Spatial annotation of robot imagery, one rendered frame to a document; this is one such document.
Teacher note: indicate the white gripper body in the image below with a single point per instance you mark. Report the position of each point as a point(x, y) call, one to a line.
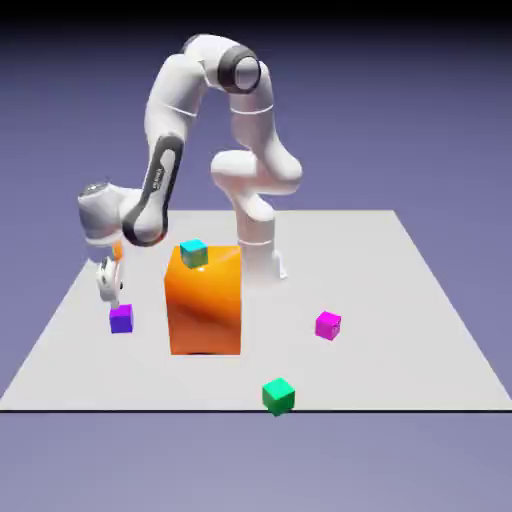
point(107, 280)

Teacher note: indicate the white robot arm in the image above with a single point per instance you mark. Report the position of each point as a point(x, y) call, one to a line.
point(252, 132)

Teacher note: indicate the small purple cube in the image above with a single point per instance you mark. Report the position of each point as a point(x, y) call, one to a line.
point(121, 319)

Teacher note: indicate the small cyan cube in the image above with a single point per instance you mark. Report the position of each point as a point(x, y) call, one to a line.
point(193, 252)

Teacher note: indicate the small green cube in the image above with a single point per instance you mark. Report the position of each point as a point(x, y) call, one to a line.
point(278, 396)

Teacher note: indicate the small magenta cube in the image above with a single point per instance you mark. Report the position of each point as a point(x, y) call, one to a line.
point(328, 326)

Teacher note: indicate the large orange box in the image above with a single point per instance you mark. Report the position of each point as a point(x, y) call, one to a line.
point(204, 304)

